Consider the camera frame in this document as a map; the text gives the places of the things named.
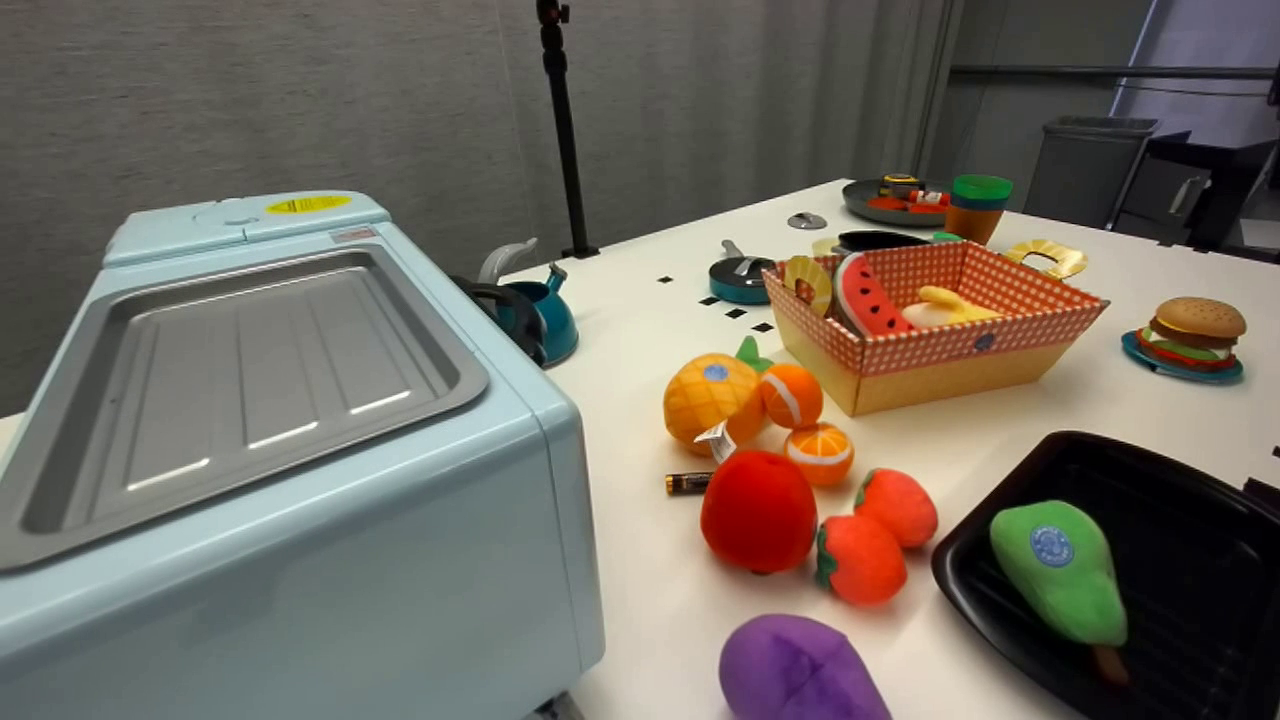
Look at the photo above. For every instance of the green pear plush toy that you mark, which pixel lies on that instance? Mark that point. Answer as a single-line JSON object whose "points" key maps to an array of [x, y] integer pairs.
{"points": [[1062, 575]]}

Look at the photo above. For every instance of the black stand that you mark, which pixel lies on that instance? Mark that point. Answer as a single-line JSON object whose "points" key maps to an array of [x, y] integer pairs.
{"points": [[562, 120]]}

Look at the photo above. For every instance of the grey metal baking tray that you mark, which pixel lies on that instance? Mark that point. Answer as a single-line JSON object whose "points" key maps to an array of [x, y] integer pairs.
{"points": [[240, 390]]}

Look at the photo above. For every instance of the grey trash bin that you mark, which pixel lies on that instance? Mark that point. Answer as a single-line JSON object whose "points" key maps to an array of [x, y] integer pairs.
{"points": [[1085, 170]]}

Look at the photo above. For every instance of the black plastic tray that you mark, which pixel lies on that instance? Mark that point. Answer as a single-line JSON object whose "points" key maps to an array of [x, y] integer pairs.
{"points": [[1180, 600]]}

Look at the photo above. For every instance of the dark grey toy pan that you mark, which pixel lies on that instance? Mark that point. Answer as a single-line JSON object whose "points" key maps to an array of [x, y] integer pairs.
{"points": [[870, 210]]}

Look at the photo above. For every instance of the purple eggplant plush toy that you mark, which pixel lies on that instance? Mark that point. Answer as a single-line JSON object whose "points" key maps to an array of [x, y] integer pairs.
{"points": [[795, 672]]}

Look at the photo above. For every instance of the banana plush toy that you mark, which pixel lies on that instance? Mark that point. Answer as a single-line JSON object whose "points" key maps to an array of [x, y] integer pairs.
{"points": [[950, 304]]}

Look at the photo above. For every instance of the black desk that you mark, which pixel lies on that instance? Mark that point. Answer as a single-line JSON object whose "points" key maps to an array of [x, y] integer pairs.
{"points": [[1210, 185]]}

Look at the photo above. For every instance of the heap of toy food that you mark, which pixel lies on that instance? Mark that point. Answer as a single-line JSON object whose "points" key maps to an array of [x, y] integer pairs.
{"points": [[908, 194]]}

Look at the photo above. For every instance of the toy hamburger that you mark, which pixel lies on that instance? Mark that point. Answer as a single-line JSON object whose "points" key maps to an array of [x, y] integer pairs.
{"points": [[1195, 334]]}

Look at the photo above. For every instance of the black and gold battery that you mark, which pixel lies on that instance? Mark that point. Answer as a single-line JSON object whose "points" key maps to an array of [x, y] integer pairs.
{"points": [[688, 483]]}

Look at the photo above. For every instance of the pineapple slice plush toy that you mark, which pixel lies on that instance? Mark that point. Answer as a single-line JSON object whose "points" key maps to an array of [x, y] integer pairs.
{"points": [[808, 282]]}

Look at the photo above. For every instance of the stack of coloured toy cups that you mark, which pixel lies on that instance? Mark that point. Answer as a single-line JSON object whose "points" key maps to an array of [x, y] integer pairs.
{"points": [[977, 207]]}

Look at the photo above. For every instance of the red apple plush toy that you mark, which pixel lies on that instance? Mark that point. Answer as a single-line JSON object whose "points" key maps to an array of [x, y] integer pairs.
{"points": [[757, 512]]}

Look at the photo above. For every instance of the black toy frying pan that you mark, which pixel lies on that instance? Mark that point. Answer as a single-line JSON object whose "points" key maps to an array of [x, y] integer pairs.
{"points": [[878, 241]]}

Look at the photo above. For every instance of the teal toy plate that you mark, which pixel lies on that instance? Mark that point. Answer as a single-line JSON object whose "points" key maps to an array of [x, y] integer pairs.
{"points": [[1180, 368]]}

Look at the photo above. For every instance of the watermelon slice plush toy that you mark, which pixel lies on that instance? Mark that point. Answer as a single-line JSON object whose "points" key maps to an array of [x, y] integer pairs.
{"points": [[865, 298]]}

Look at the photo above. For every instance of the orange checkered cardboard box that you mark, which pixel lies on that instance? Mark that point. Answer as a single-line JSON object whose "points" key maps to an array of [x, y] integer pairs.
{"points": [[940, 345]]}

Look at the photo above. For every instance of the light blue toy oven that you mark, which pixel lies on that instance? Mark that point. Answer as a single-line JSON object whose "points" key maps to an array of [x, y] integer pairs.
{"points": [[300, 560]]}

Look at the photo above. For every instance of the teal toy pot with lid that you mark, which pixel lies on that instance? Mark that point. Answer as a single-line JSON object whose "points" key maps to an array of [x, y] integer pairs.
{"points": [[738, 277]]}

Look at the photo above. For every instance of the small grey lid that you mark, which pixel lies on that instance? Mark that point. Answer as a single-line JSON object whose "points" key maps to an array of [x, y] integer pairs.
{"points": [[806, 221]]}

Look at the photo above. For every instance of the teal toy kettle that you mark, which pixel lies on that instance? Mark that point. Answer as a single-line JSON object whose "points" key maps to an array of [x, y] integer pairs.
{"points": [[545, 315]]}

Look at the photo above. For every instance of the orange strawberry plush toy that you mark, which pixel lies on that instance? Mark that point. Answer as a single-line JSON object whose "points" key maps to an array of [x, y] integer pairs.
{"points": [[897, 505], [860, 560]]}

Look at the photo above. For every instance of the half orange plush toy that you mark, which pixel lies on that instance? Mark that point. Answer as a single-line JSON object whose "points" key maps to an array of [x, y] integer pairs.
{"points": [[819, 453]]}

